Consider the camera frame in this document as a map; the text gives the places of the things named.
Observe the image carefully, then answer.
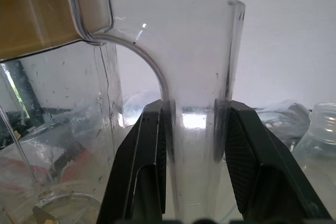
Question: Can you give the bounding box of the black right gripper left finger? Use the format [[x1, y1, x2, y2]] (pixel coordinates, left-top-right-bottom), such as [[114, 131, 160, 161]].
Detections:
[[96, 99, 168, 224]]

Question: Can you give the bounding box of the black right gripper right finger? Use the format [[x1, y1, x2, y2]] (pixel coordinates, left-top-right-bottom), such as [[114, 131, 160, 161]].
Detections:
[[224, 100, 333, 224]]

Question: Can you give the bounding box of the clear blender jar with handle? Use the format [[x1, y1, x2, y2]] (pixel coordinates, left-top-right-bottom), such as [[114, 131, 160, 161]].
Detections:
[[0, 0, 247, 224]]

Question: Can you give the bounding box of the red white packet stack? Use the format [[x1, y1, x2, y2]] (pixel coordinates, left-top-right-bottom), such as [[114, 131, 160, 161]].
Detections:
[[0, 140, 90, 191]]

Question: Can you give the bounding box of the crumpled clear plastic bag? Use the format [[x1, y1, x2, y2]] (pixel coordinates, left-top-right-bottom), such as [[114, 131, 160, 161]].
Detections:
[[255, 100, 312, 141]]

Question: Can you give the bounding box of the clear conical bottle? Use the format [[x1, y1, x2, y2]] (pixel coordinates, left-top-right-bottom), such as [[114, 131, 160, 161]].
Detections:
[[291, 102, 336, 191]]

